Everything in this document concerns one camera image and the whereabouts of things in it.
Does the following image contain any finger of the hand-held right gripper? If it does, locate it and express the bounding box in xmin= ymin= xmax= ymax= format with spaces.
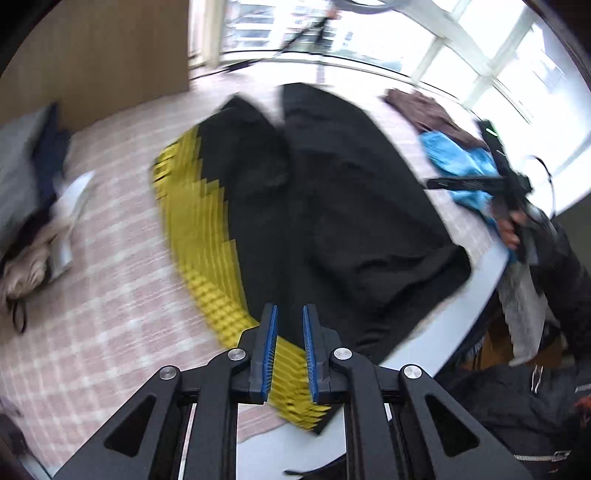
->
xmin=426 ymin=174 xmax=504 ymax=191

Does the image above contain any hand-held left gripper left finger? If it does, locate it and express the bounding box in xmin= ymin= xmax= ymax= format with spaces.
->
xmin=53 ymin=304 xmax=279 ymax=480

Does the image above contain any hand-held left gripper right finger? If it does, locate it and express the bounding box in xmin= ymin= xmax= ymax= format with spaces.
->
xmin=302 ymin=305 xmax=536 ymax=480

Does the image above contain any black and yellow garment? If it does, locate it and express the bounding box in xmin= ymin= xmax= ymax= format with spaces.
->
xmin=152 ymin=82 xmax=472 ymax=435

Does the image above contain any person's right hand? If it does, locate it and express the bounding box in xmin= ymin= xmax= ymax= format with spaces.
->
xmin=497 ymin=213 xmax=522 ymax=251

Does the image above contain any blue garment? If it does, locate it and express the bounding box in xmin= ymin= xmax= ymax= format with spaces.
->
xmin=419 ymin=130 xmax=518 ymax=264

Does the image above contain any brown garment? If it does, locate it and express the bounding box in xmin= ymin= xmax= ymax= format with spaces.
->
xmin=384 ymin=88 xmax=488 ymax=149

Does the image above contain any light grey towel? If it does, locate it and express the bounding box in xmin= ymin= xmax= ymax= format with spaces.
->
xmin=501 ymin=261 xmax=557 ymax=366

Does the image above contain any pink plaid bed sheet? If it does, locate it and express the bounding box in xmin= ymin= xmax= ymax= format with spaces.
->
xmin=0 ymin=69 xmax=502 ymax=472

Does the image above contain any black zippered jacket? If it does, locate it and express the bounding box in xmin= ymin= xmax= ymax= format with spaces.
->
xmin=436 ymin=362 xmax=591 ymax=480

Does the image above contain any black tripod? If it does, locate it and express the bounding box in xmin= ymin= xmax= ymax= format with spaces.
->
xmin=222 ymin=0 xmax=407 ymax=75

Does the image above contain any white cloth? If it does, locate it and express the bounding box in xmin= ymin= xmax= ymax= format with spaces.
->
xmin=46 ymin=170 xmax=97 ymax=280

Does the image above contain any beige cloth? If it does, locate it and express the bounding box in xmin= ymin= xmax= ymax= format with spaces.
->
xmin=0 ymin=217 xmax=70 ymax=308

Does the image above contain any navy cloth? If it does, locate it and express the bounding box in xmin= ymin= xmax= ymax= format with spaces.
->
xmin=28 ymin=104 xmax=72 ymax=217

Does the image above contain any grey cloth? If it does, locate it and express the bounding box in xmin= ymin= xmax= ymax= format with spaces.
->
xmin=0 ymin=104 xmax=58 ymax=250

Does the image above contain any wooden cabinet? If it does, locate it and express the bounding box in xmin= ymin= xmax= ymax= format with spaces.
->
xmin=0 ymin=0 xmax=191 ymax=134

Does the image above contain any black cable loop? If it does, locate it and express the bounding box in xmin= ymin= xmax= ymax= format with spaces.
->
xmin=526 ymin=155 xmax=556 ymax=214

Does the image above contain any window frame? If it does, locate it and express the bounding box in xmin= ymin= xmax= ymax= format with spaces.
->
xmin=187 ymin=0 xmax=591 ymax=217

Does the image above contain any black cord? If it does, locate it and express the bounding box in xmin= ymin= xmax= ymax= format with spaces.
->
xmin=10 ymin=298 xmax=29 ymax=334

